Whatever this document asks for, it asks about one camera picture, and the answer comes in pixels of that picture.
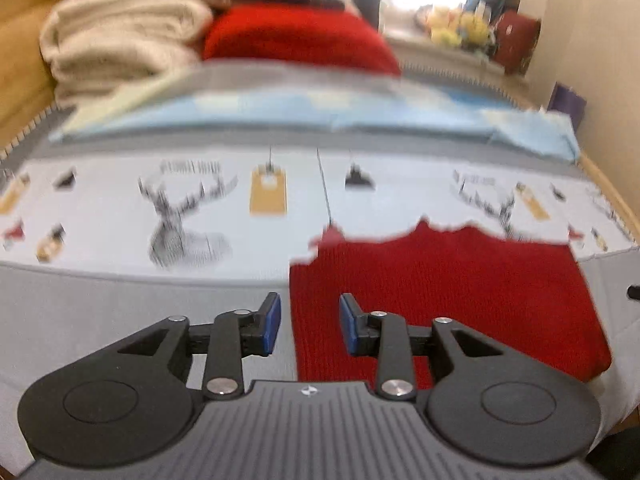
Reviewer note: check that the grey printed duvet cover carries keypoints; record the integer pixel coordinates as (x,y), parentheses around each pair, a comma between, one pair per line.
(100,285)

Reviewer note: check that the light blue blanket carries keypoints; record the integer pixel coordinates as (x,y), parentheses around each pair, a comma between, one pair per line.
(300,110)

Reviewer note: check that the dark red knit sweater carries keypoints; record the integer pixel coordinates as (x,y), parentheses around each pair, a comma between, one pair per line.
(450,285)

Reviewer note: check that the yellow plush toy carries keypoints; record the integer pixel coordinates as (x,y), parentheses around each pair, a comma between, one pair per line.
(462,30)

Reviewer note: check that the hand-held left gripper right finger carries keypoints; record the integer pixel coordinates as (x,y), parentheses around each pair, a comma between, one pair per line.
(347,325)

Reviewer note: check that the cream folded blanket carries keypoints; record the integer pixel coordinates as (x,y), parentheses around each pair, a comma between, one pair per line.
(120,35)

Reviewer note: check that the bright red folded knit garment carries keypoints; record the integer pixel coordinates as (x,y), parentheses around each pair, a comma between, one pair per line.
(300,40)

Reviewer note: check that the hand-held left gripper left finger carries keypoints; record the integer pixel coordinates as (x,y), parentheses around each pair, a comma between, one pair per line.
(272,322)

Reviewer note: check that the purple box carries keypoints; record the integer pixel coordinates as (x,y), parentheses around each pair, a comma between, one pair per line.
(567,105)

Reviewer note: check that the dark red cushion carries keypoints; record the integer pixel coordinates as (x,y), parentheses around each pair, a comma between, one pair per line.
(517,40)

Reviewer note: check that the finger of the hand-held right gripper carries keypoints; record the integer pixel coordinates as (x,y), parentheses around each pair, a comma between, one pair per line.
(635,293)

